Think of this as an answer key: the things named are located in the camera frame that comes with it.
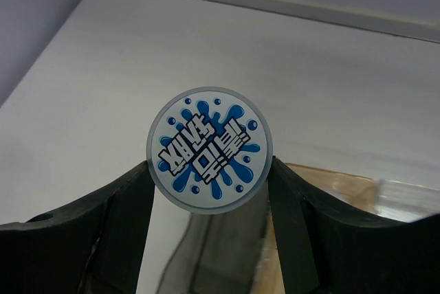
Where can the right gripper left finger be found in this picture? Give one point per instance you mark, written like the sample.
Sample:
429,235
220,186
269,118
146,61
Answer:
94,244

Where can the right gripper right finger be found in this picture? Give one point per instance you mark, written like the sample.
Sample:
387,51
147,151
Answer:
328,246

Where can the blue cleaning gel jar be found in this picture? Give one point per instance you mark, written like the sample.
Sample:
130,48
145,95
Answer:
209,150

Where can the orange translucent container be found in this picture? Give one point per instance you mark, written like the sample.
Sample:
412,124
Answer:
340,187

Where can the grey translucent container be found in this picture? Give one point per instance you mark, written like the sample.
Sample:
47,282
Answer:
234,252

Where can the clear plastic container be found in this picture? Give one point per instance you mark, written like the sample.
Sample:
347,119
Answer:
405,202

